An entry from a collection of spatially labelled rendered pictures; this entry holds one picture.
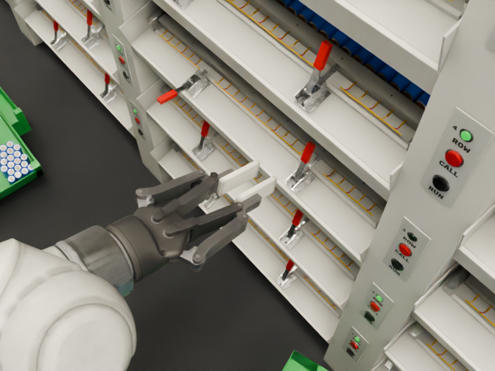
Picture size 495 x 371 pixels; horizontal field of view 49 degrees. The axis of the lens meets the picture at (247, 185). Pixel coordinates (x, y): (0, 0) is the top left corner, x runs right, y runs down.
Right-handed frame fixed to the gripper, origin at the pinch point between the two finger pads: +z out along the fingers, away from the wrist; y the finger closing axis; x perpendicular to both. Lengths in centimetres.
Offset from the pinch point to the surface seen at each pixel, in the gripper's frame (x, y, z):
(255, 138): -7.1, -11.3, 13.2
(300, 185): -6.5, 0.8, 11.7
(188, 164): -43, -38, 23
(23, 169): -55, -67, -6
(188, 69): -6.6, -31.0, 14.0
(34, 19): -45, -112, 20
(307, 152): 0.0, -0.1, 12.0
